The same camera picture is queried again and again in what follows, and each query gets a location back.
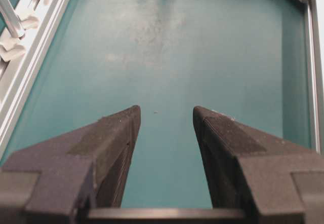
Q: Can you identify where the bare metal post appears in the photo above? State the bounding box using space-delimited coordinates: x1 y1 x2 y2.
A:
0 0 25 38

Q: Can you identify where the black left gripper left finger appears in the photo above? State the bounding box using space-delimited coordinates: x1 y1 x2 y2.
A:
1 105 141 223

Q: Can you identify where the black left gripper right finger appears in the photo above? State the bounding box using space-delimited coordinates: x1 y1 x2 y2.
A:
193 106 323 223

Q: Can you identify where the aluminium extrusion frame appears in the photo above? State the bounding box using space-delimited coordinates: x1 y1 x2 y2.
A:
1 0 323 153

